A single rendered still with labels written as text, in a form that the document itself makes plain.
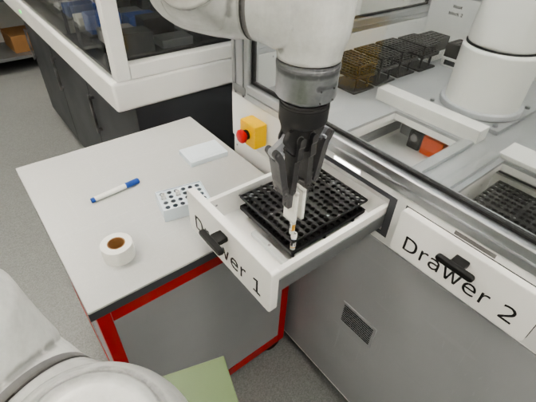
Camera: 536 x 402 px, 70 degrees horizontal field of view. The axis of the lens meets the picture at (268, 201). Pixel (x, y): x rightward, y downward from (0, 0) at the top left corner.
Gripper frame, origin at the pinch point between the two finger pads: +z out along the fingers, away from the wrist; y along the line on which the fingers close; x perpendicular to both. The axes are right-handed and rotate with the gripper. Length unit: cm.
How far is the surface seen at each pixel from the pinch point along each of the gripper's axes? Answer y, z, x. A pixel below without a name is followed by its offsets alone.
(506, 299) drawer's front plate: 21.6, 10.7, -32.7
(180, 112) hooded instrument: 22, 26, 90
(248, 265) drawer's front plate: -10.4, 9.7, -0.1
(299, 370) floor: 20, 99, 8
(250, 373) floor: 4, 99, 19
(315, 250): 2.0, 9.6, -4.8
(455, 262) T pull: 19.3, 8.0, -23.2
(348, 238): 11.4, 11.7, -5.1
